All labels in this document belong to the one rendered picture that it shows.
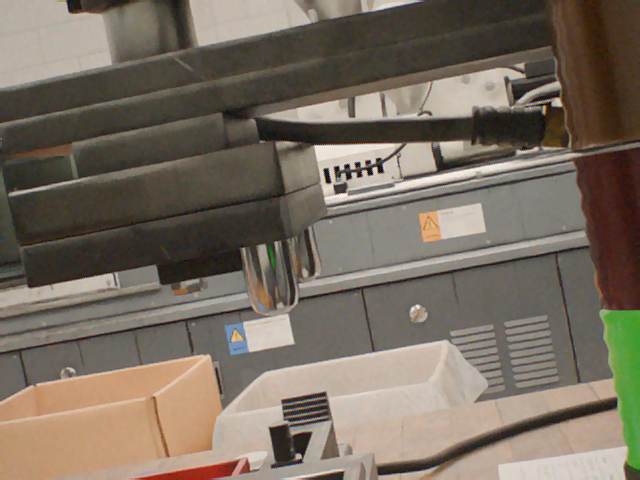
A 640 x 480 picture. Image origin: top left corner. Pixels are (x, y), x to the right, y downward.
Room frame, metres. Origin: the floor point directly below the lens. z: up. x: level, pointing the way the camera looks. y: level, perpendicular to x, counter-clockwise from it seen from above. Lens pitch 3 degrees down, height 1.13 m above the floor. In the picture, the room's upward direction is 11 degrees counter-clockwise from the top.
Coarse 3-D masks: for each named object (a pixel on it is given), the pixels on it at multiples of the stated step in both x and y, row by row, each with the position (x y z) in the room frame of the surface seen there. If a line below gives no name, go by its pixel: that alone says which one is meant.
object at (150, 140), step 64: (128, 0) 0.52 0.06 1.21; (448, 0) 0.49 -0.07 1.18; (512, 0) 0.49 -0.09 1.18; (128, 64) 0.50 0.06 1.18; (192, 64) 0.50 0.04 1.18; (256, 64) 0.50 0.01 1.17; (320, 64) 0.50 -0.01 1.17; (384, 64) 0.49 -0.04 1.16; (448, 64) 0.49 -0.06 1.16; (512, 64) 0.56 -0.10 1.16; (0, 128) 0.51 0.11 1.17; (64, 128) 0.50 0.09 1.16; (128, 128) 0.50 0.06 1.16; (192, 128) 0.49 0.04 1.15; (256, 128) 0.59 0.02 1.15; (64, 192) 0.47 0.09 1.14; (128, 192) 0.47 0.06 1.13; (192, 192) 0.46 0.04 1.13; (256, 192) 0.46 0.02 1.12; (320, 192) 0.62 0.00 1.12; (64, 256) 0.47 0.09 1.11; (128, 256) 0.47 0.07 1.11; (192, 256) 0.47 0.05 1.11; (256, 256) 0.48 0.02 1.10; (320, 256) 0.61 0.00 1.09
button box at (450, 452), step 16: (592, 400) 1.00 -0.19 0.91; (608, 400) 1.00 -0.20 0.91; (544, 416) 0.99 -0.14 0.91; (560, 416) 0.99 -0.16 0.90; (576, 416) 1.00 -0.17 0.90; (496, 432) 0.97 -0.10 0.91; (512, 432) 0.97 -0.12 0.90; (448, 448) 0.94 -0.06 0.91; (464, 448) 0.94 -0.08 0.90; (384, 464) 0.90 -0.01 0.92; (400, 464) 0.90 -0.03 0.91; (416, 464) 0.90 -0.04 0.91; (432, 464) 0.91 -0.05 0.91
